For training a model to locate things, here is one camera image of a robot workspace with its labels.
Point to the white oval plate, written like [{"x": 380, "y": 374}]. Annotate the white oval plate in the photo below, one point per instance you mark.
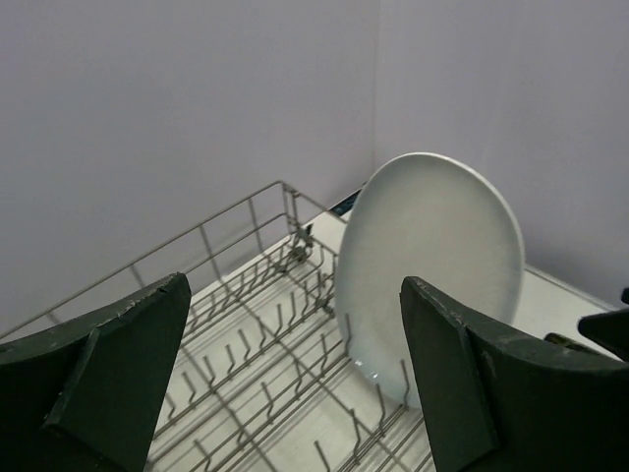
[{"x": 427, "y": 215}]

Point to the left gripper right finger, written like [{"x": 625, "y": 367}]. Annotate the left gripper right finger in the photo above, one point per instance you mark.
[{"x": 495, "y": 398}]

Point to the grey wire dish rack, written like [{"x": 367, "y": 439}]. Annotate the grey wire dish rack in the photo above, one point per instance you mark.
[{"x": 262, "y": 380}]

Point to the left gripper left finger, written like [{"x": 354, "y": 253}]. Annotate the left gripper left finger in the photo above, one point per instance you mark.
[{"x": 85, "y": 395}]

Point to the right corner logo sticker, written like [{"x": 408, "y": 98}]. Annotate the right corner logo sticker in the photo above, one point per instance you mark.
[{"x": 345, "y": 205}]

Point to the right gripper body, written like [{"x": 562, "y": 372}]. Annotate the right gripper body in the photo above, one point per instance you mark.
[{"x": 609, "y": 330}]

